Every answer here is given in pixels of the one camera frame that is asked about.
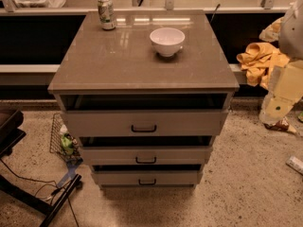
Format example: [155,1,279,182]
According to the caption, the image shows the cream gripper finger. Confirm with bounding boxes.
[259,94,300,125]

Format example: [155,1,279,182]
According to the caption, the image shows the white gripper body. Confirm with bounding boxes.
[269,60,303,102]

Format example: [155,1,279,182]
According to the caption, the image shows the grey top drawer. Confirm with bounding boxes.
[62,110,228,137]

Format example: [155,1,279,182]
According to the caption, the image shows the grey drawer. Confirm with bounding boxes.
[92,171,202,187]
[80,146,212,166]
[62,110,228,137]

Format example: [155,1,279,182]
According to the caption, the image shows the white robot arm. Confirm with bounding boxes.
[259,0,303,125]

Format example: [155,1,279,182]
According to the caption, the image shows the grey drawer cabinet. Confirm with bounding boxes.
[48,11,239,175]

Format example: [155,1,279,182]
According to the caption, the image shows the grey bottom drawer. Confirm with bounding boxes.
[92,171,202,187]

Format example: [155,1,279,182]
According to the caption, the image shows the grey middle drawer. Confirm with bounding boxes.
[80,146,212,166]

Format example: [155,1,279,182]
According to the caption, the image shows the crumpled yellow cloth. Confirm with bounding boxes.
[237,18,290,90]

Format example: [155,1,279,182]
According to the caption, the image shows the white box on floor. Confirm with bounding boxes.
[286,156,303,175]

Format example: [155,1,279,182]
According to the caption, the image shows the white ceramic bowl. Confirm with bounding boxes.
[150,27,186,57]

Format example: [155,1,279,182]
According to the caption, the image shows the green white soda can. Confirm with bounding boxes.
[98,0,116,30]

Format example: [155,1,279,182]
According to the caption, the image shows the green bottle in basket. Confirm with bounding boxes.
[61,133,74,155]

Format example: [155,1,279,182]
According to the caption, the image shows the blue tape on floor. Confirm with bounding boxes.
[57,162,81,187]

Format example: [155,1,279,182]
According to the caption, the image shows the wire mesh basket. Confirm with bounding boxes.
[49,113,82,164]

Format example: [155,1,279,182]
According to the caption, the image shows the black floor cable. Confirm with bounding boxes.
[0,158,80,227]

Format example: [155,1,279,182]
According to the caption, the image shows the black chair frame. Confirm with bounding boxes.
[0,111,67,227]

